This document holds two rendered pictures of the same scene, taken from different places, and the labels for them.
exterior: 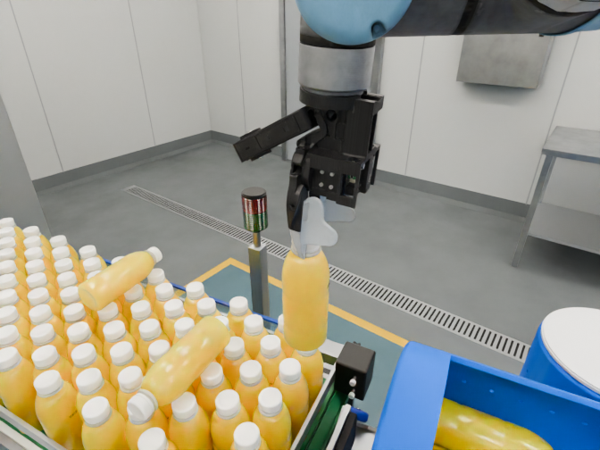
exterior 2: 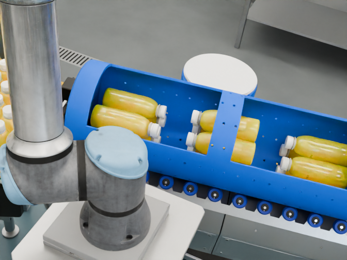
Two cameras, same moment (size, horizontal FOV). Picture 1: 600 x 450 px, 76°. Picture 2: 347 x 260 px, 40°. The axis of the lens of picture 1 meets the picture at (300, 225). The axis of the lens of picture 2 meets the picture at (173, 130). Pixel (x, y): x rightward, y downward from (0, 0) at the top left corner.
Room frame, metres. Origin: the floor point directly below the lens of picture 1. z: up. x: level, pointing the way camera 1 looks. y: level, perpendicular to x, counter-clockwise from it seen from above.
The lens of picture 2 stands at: (-0.77, -0.02, 2.01)
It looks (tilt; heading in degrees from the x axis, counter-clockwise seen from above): 41 degrees down; 340
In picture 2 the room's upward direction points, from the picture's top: 10 degrees clockwise
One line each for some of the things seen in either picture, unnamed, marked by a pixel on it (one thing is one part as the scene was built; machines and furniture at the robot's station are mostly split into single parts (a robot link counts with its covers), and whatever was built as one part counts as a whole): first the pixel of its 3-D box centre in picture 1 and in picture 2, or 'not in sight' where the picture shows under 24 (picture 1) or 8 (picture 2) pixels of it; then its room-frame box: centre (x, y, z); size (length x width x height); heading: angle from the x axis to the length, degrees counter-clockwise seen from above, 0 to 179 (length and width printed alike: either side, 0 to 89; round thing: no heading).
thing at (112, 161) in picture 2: not in sight; (113, 166); (-0.15, -0.14, 1.35); 0.13 x 0.12 x 0.14; 87
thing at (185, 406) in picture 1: (184, 404); not in sight; (0.41, 0.19, 1.08); 0.04 x 0.04 x 0.02
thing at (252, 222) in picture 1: (255, 217); not in sight; (0.88, 0.12, 1.18); 0.06 x 0.06 x 0.05
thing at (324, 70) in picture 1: (336, 67); not in sight; (0.42, -0.04, 1.60); 0.08 x 0.08 x 0.05
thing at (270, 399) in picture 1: (270, 400); not in sight; (0.42, 0.05, 1.08); 0.04 x 0.04 x 0.02
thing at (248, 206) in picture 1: (254, 202); not in sight; (0.88, 0.12, 1.23); 0.06 x 0.06 x 0.04
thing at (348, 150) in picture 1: (335, 145); not in sight; (0.42, -0.04, 1.52); 0.09 x 0.08 x 0.12; 63
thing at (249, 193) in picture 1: (255, 219); not in sight; (0.88, 0.12, 1.18); 0.06 x 0.06 x 0.16
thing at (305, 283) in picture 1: (305, 294); not in sight; (0.45, -0.01, 1.28); 0.07 x 0.07 x 0.18
